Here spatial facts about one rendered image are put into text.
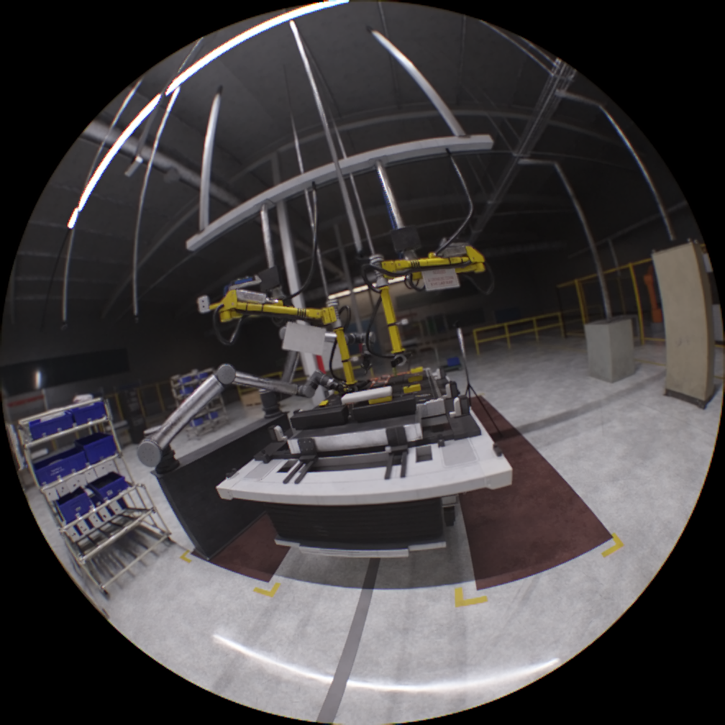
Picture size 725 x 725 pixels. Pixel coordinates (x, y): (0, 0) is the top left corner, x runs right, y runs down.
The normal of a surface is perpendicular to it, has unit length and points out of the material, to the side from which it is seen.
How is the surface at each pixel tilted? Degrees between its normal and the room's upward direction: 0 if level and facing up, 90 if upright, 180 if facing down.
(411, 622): 0
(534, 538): 0
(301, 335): 90
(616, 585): 0
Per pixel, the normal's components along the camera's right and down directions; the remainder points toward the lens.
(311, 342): 0.35, -0.01
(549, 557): -0.22, -0.97
